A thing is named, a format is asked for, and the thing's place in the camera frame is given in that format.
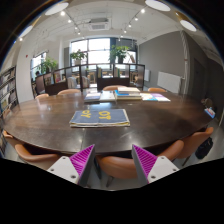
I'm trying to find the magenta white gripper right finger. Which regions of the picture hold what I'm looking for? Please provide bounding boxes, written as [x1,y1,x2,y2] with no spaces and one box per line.
[132,145,178,186]

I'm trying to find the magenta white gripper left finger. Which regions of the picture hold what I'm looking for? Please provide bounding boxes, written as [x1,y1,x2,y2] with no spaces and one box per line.
[48,145,95,187]

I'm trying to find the folded dark grey towel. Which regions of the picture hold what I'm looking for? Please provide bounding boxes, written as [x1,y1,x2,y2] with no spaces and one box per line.
[69,109,130,127]

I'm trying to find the orange chair front centre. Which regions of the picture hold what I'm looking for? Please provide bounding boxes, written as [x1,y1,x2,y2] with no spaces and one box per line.
[96,140,184,187]

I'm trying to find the orange chair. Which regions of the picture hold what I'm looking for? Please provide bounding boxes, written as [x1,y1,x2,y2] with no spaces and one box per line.
[176,126,215,167]
[96,140,184,187]
[103,85,126,91]
[3,131,60,170]
[57,89,81,95]
[148,87,167,92]

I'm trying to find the orange chair front right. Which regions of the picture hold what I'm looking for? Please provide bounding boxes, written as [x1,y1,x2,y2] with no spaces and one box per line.
[176,126,215,167]

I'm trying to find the orange chair front left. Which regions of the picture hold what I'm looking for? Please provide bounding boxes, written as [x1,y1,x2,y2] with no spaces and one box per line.
[3,131,60,170]

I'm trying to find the black bag on floor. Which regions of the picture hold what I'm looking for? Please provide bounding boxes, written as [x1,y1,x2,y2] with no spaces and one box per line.
[195,137,213,159]

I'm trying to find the large oval wooden table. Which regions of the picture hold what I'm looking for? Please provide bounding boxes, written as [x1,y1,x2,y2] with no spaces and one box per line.
[3,93,211,154]

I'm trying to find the colourful magazines on table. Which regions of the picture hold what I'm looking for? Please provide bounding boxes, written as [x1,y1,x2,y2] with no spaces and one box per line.
[140,93,170,102]

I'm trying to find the dark book on table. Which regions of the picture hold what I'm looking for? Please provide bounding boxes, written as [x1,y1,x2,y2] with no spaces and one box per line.
[84,93,101,102]

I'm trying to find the orange chair far right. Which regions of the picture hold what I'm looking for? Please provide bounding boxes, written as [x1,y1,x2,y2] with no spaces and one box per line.
[148,87,167,92]

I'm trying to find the orange chair far left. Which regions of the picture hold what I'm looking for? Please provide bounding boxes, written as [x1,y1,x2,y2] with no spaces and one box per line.
[57,89,81,95]

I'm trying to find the stack of books centre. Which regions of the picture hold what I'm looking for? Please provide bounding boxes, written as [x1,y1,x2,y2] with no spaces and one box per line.
[115,87,141,100]

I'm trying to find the white book on table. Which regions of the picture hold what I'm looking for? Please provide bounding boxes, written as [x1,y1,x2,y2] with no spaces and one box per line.
[100,91,115,102]

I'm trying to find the blue item right edge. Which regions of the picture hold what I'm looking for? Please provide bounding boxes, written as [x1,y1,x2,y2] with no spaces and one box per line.
[204,107,216,118]

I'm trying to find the orange chair far centre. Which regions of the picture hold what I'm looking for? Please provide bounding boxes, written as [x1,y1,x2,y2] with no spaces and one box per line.
[103,85,126,91]

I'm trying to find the black shelf divider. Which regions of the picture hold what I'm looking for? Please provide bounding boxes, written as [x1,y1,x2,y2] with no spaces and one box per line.
[32,63,145,96]

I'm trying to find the potted plant far left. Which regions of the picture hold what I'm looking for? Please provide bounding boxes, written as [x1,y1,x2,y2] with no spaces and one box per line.
[38,57,58,74]

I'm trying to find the potted plant left window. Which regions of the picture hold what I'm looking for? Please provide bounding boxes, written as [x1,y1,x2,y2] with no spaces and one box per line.
[70,49,87,65]

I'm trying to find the potted plant window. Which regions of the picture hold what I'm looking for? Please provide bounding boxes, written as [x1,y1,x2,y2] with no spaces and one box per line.
[70,49,87,65]
[109,45,129,64]

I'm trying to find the potted plant right window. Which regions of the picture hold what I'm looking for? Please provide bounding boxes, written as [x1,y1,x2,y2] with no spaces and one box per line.
[109,45,129,64]

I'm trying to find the ceiling air conditioner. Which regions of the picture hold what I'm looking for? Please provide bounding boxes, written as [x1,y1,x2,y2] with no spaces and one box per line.
[88,18,110,31]

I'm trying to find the white radiator on wall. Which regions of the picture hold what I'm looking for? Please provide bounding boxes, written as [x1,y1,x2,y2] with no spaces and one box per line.
[157,72,181,93]

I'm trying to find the bookshelf at left wall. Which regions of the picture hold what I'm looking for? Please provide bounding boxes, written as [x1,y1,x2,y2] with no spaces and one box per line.
[0,66,18,116]

